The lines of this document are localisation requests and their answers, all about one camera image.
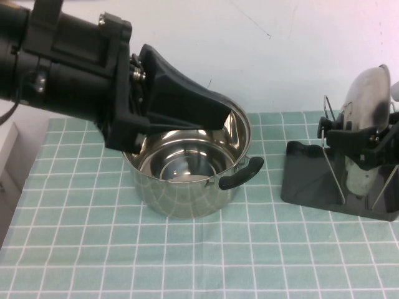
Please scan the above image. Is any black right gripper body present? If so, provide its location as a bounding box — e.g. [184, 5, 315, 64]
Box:
[358, 111, 399, 171]

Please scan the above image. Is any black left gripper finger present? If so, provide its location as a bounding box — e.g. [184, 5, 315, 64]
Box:
[145, 83, 232, 131]
[139, 44, 233, 113]

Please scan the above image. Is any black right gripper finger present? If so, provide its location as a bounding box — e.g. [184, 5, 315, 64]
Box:
[326, 128, 377, 148]

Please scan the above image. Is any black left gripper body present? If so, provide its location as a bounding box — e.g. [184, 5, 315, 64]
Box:
[46, 11, 151, 155]

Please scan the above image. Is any steel pot lid black knob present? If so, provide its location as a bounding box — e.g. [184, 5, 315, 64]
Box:
[317, 64, 394, 200]

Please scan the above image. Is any stainless steel cooking pot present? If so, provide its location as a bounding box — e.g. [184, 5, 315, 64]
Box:
[120, 93, 264, 221]

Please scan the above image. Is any white side cabinet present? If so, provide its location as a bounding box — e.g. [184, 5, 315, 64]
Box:
[0, 121, 24, 200]

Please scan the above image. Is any green checked tablecloth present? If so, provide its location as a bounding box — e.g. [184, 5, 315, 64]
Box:
[0, 112, 399, 299]

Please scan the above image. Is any black lid rack with wires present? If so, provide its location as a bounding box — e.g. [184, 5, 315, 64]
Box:
[279, 95, 399, 222]

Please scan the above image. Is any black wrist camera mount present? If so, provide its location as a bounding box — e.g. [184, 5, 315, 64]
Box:
[29, 0, 65, 54]

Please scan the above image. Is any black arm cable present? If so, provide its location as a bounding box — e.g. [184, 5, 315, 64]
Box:
[0, 101, 20, 126]

